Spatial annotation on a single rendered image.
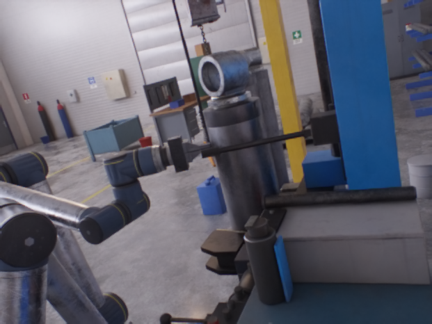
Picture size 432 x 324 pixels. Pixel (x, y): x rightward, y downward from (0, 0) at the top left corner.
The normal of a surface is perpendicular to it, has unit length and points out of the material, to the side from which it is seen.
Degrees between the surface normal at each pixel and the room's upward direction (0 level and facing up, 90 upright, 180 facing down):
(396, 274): 90
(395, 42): 90
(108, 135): 90
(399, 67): 90
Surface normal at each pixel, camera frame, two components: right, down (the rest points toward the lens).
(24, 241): 0.64, 0.07
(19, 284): 0.40, 0.06
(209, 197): -0.40, 0.34
